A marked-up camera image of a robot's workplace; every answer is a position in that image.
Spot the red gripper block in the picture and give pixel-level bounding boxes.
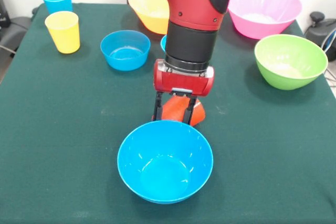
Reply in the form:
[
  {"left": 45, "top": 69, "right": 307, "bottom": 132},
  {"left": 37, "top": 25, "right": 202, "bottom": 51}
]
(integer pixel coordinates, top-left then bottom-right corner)
[{"left": 152, "top": 58, "right": 215, "bottom": 126}]

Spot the red-orange plastic cup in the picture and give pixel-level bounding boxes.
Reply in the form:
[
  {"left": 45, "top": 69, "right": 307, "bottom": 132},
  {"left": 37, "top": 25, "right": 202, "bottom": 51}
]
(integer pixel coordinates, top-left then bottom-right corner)
[{"left": 151, "top": 95, "right": 205, "bottom": 127}]

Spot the large blue plastic bowl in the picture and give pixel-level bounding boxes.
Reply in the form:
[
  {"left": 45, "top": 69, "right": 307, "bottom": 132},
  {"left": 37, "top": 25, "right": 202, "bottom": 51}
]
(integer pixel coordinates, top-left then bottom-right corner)
[{"left": 117, "top": 120, "right": 214, "bottom": 205}]

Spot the medium translucent blue bowl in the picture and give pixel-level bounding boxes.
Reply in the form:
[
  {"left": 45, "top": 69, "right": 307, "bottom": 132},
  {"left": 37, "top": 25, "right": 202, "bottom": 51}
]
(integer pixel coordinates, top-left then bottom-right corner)
[{"left": 100, "top": 30, "right": 151, "bottom": 72}]

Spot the orange plastic bowl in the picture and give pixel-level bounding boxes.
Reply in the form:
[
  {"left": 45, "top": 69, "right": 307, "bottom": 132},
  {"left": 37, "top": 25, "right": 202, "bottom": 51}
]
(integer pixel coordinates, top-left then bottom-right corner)
[{"left": 128, "top": 0, "right": 172, "bottom": 35}]

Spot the dark green tablecloth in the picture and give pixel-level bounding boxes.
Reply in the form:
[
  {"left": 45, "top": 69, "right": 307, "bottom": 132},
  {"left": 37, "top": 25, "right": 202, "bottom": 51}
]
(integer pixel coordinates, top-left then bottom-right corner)
[{"left": 0, "top": 3, "right": 336, "bottom": 224}]

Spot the magenta pink plastic bowl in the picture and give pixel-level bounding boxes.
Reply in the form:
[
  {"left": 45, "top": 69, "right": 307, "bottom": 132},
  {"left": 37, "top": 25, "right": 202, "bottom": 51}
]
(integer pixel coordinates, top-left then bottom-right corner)
[{"left": 227, "top": 0, "right": 303, "bottom": 40}]

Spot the lime green plastic bowl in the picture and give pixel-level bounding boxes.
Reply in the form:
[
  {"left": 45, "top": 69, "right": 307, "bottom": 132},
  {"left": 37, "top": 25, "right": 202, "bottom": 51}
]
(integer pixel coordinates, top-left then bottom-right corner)
[{"left": 254, "top": 34, "right": 329, "bottom": 91}]

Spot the yellow plastic cup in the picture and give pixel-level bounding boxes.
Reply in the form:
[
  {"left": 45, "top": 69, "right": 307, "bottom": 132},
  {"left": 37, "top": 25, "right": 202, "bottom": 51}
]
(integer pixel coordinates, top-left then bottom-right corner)
[{"left": 44, "top": 10, "right": 80, "bottom": 54}]

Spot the gray pedestal foot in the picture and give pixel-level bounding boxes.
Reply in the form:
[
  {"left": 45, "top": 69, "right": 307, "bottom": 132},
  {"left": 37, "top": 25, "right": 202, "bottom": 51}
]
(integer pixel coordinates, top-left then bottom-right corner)
[
  {"left": 304, "top": 11, "right": 336, "bottom": 61},
  {"left": 0, "top": 15, "right": 35, "bottom": 51}
]

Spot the tangle of floor cables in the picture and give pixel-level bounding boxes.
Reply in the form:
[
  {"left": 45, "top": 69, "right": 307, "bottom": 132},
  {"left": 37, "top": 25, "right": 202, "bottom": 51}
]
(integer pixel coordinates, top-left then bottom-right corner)
[{"left": 321, "top": 28, "right": 336, "bottom": 83}]

